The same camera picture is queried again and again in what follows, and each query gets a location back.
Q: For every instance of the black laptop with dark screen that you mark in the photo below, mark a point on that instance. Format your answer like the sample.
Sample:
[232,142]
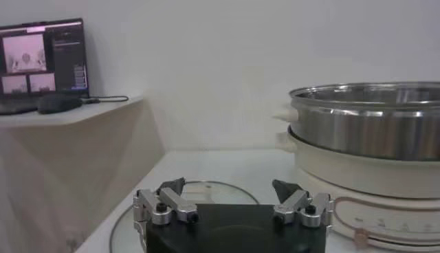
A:
[65,51]

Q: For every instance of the round glass pot lid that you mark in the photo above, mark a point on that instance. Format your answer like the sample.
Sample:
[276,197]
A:
[213,194]

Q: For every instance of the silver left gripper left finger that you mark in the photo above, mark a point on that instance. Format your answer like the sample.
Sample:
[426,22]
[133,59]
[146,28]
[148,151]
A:
[178,206]

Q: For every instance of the black computer mouse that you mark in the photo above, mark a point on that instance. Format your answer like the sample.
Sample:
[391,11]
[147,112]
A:
[58,104]

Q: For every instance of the cream electric cooker base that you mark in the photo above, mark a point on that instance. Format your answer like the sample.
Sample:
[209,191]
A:
[361,175]

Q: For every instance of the stainless steel steamer basket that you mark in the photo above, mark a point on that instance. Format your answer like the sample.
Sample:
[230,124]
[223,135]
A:
[361,130]

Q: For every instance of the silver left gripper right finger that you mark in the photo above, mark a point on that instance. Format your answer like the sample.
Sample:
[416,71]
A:
[292,206]

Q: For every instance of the white side table with mouse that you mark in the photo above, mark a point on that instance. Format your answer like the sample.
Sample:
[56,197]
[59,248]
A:
[51,172]

